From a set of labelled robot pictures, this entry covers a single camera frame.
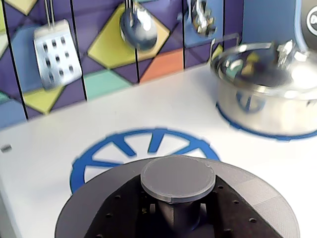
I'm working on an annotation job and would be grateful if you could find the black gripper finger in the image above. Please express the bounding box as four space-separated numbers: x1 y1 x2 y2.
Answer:
83 175 159 238
198 175 284 238

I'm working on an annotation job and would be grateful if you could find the gray pot lid with knob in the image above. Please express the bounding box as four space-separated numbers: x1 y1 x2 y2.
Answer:
54 155 300 238

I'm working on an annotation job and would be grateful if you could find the blue stove burner print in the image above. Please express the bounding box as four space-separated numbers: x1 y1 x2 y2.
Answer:
70 127 222 194

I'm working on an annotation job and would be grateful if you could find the steel slotted spatula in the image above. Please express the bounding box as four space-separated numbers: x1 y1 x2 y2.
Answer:
33 0 83 90

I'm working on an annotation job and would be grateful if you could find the steel ladle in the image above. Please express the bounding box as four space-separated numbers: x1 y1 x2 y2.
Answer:
119 0 158 52

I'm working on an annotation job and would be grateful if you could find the blue toy kitchen unit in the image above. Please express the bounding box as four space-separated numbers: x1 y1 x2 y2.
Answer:
0 0 317 238

